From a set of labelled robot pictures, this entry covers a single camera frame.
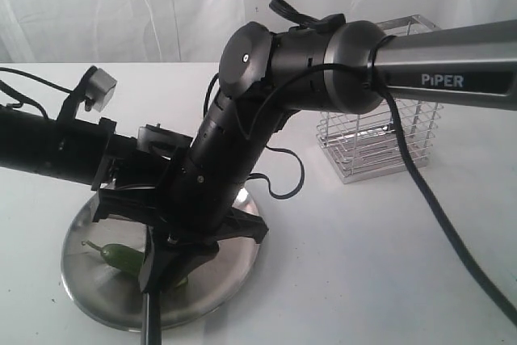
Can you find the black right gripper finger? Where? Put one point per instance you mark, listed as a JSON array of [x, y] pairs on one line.
[[155, 261], [186, 259]]

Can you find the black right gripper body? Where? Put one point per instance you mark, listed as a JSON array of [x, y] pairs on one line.
[[193, 200]]

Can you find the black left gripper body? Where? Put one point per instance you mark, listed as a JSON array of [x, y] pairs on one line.
[[122, 161]]

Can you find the black handled knife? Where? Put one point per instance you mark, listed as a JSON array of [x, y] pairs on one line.
[[151, 329]]

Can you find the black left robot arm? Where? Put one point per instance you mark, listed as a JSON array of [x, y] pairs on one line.
[[75, 151]]

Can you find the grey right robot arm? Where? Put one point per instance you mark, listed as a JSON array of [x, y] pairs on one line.
[[264, 78]]

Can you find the green object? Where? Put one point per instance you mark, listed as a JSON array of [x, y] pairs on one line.
[[182, 282]]

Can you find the round stainless steel plate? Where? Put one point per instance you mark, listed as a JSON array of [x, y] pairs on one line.
[[112, 298]]

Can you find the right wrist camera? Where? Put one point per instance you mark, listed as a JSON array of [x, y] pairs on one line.
[[161, 142]]

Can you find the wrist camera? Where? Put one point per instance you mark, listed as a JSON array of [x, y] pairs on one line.
[[94, 91], [161, 142]]

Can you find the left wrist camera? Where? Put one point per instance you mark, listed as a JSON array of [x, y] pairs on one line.
[[94, 91]]

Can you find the wire mesh utensil holder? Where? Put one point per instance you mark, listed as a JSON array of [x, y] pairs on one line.
[[365, 147]]

